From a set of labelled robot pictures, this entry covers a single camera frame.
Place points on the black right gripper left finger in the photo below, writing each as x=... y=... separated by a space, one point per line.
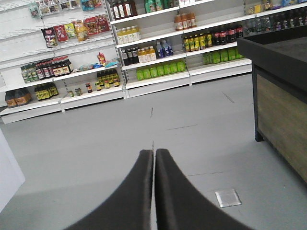
x=129 y=206

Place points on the silver floor outlet plate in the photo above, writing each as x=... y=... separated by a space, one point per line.
x=227 y=198

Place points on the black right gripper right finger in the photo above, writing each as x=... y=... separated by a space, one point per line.
x=180 y=206

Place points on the black wooden produce stand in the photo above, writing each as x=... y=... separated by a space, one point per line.
x=279 y=80

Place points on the white store shelving unit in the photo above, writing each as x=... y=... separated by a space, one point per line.
x=139 y=31

